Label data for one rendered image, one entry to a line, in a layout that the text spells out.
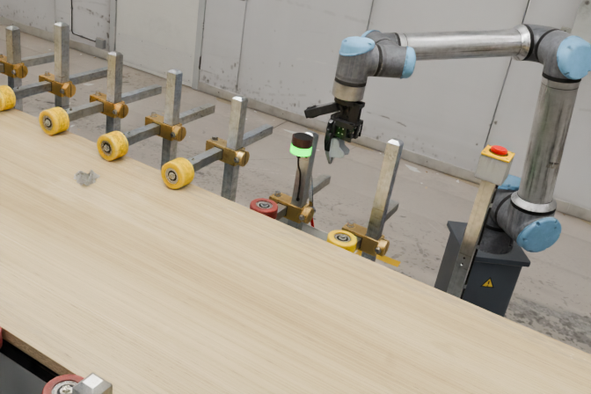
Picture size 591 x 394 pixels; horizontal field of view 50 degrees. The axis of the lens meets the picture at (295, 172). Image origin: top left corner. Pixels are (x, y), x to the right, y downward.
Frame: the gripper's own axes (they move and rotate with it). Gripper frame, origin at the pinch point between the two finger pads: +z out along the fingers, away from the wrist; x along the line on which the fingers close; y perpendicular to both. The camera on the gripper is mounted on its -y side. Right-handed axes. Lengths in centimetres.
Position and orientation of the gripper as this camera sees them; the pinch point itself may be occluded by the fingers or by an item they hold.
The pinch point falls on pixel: (328, 158)
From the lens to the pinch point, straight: 190.2
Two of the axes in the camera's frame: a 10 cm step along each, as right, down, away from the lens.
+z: -1.5, 8.9, 4.2
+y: 8.6, 3.3, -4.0
